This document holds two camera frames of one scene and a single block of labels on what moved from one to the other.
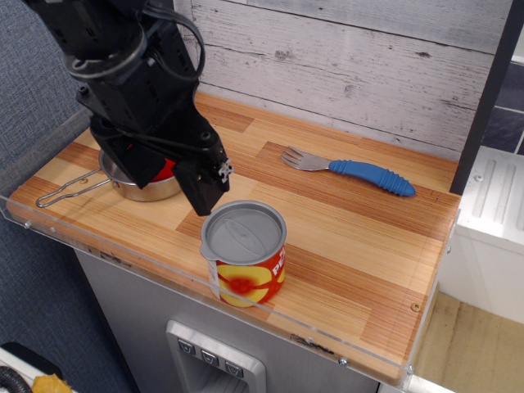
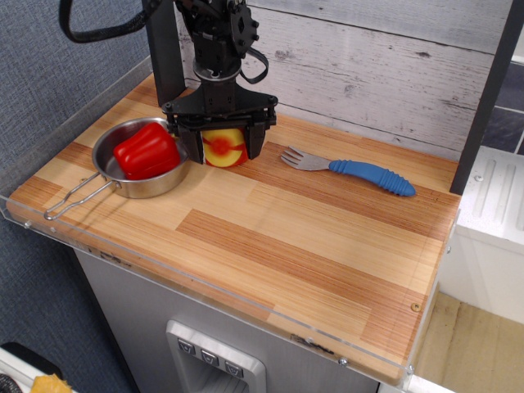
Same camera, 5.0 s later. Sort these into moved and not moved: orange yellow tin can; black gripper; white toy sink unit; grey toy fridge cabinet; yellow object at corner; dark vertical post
Moved: orange yellow tin can; black gripper
Not moved: dark vertical post; yellow object at corner; white toy sink unit; grey toy fridge cabinet
